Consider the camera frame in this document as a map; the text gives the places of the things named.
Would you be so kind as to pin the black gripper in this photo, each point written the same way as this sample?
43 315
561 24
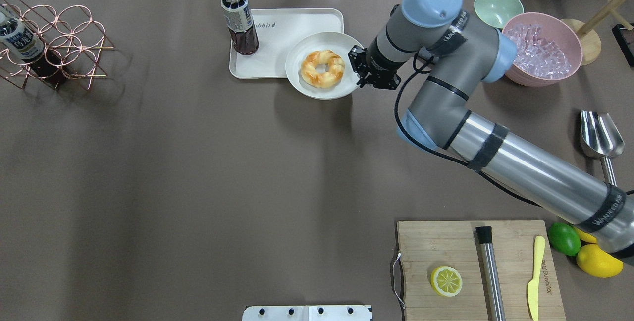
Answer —
380 60

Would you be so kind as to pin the twisted glazed donut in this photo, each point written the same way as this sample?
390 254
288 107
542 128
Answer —
323 69

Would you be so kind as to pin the white round plate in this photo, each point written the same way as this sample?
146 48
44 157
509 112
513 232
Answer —
337 42

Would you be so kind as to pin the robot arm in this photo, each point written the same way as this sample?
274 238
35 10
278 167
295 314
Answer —
467 51

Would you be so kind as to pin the cream rabbit tray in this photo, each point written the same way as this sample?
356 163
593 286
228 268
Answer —
278 30

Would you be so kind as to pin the dark tea bottle on tray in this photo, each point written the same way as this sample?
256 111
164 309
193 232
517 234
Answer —
238 17

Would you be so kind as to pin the mint green bowl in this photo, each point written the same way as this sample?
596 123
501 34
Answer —
497 13

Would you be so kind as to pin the pink bowl of ice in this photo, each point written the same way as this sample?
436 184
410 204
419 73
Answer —
547 49

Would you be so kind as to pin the bamboo cutting board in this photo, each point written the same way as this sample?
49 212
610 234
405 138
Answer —
426 245

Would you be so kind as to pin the wooden mug tree stand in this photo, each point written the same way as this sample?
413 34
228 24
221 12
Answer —
589 39

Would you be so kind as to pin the lemon half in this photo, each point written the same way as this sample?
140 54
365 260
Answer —
446 281

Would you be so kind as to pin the steel ice scoop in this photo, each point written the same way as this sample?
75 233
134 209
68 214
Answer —
600 139

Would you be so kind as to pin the dark tablet on table edge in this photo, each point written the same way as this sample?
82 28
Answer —
625 40

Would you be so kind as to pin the steel muddler black tip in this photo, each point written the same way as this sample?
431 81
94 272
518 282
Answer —
492 280

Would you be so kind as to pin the green lime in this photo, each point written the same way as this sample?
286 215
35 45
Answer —
562 238

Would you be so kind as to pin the yellow plastic knife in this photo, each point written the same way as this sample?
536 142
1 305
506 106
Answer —
532 287

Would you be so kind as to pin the upper yellow lemon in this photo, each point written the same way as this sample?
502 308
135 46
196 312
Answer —
585 237

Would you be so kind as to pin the yellow lemon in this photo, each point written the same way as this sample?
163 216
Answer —
593 260
585 237

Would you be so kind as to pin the lower yellow lemon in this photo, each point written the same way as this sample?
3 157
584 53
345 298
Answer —
593 260

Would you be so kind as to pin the tea bottle in rack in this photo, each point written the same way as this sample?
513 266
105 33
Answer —
31 50

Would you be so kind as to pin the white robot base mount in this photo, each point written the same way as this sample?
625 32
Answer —
308 313

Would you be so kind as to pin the copper wire bottle rack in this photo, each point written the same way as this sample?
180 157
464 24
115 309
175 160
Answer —
72 33

